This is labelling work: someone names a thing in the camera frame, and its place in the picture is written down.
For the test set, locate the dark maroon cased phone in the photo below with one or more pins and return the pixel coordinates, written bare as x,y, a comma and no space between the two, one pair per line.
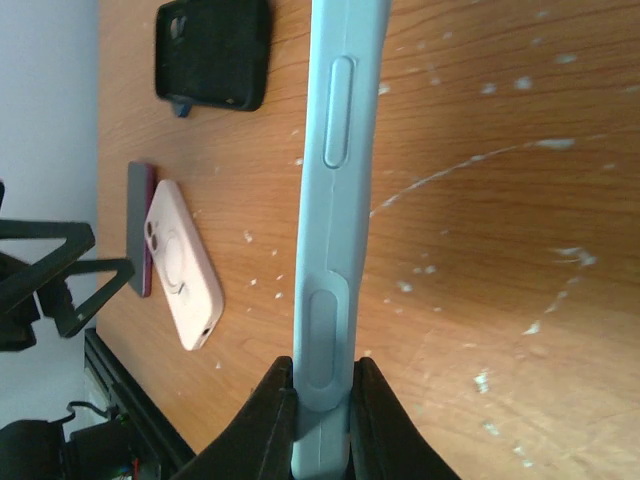
140,191

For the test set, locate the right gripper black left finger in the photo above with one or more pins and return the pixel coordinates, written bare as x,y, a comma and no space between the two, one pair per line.
258,442

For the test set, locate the black phone case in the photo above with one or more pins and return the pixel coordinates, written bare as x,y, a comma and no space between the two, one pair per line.
181,109
213,53

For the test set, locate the black phone case front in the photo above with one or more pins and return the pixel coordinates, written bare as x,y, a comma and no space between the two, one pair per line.
213,53

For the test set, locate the pink phone case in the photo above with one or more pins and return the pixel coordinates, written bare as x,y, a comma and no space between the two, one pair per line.
187,275

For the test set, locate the black aluminium frame rail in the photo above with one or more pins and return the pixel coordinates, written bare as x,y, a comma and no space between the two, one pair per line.
135,395

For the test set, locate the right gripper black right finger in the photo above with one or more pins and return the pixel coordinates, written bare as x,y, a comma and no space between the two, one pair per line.
384,442

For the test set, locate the black phone case rear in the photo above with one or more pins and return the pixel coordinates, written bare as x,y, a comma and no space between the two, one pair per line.
181,109

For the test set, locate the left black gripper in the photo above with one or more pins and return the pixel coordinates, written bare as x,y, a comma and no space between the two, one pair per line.
20,281

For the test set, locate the light blue phone case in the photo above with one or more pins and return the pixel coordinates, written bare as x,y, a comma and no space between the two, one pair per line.
346,46

